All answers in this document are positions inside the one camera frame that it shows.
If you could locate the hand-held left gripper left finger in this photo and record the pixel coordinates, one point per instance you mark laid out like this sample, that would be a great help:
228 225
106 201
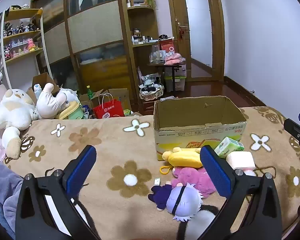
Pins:
82 170

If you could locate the red paper bag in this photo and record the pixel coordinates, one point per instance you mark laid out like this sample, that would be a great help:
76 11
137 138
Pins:
108 110

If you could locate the wooden wardrobe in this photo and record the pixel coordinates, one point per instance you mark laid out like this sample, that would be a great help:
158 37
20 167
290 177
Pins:
95 30

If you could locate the white plush doll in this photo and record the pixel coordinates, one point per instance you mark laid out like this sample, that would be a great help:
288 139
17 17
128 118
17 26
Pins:
50 102

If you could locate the black and white furry plush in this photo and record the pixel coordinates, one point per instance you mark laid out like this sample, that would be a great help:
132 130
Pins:
200 227

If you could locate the purple doll with white hair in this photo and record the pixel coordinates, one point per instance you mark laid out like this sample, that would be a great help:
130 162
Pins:
182 201

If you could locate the beige flower printed blanket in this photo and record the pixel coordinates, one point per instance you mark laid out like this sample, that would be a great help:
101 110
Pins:
102 142

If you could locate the pink plush toy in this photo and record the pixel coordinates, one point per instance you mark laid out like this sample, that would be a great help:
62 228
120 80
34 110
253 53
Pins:
195 180

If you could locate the wooden door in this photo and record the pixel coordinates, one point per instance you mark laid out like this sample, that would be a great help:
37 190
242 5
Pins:
200 30

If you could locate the shelf of small figurines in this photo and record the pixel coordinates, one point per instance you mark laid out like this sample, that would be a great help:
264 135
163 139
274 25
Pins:
20 28

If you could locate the white and pink soft block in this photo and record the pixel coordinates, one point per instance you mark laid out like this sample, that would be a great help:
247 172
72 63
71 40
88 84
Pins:
240 160

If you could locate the lace trimmed basket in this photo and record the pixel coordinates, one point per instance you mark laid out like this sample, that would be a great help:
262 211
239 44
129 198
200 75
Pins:
151 93

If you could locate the printed cardboard box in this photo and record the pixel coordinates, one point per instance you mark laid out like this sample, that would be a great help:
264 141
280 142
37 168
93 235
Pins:
190 135

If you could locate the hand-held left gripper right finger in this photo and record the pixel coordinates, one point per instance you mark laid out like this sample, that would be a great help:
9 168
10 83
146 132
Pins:
214 174

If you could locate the lavender fleece garment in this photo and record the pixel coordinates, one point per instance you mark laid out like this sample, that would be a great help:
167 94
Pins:
3 195

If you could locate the small dark side table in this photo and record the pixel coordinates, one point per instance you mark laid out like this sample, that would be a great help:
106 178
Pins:
173 75

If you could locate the striped plush toy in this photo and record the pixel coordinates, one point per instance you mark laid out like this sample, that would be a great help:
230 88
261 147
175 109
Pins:
150 80

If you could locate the large cream plush dog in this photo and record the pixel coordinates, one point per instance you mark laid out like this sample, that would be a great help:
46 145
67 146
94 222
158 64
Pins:
11 112

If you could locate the tall brown cardboard box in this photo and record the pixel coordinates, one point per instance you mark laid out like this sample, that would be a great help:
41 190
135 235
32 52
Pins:
41 78

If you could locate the translucent storage bin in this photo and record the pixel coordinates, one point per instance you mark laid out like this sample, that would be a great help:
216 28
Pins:
179 80

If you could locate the red box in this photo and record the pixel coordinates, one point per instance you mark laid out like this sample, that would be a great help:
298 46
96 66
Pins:
168 47

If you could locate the green plastic bottle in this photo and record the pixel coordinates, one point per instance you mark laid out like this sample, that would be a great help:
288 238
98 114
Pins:
90 93

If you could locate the small white packet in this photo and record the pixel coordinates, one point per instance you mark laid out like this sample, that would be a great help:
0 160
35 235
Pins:
157 181

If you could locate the yellow plush dog toy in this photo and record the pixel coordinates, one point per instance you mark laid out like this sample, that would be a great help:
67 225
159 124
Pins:
185 158

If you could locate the white framed display shelf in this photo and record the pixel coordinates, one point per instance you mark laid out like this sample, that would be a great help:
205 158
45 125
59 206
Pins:
22 55

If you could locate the pink folded cloth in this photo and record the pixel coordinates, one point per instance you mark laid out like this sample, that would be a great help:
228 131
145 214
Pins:
174 58

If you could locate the green and yellow toy pot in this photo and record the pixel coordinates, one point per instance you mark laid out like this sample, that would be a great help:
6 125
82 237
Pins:
71 111

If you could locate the open brown cardboard box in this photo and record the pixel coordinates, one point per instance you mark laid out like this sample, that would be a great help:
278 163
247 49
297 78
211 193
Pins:
120 96

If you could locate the clear plastic containers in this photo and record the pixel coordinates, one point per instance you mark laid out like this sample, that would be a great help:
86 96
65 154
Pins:
157 55

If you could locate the green tissue pack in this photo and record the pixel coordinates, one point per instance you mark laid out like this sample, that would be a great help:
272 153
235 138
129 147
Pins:
227 147

